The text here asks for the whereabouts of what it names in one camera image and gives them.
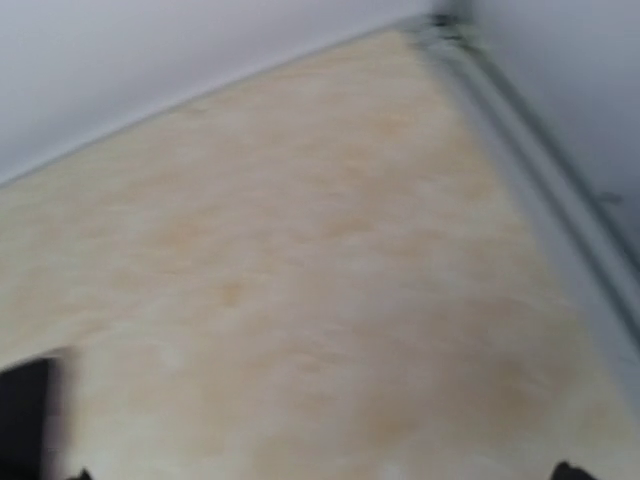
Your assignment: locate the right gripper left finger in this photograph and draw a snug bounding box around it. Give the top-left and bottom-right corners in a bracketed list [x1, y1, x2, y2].
[69, 469, 93, 480]

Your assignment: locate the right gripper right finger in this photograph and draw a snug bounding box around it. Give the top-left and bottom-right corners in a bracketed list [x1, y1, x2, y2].
[550, 461, 596, 480]

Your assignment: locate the phone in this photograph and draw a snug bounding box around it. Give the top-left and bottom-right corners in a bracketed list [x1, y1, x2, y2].
[1, 351, 64, 479]

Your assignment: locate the right side aluminium rail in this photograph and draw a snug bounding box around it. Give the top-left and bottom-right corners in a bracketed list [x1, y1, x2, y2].
[414, 11, 639, 410]

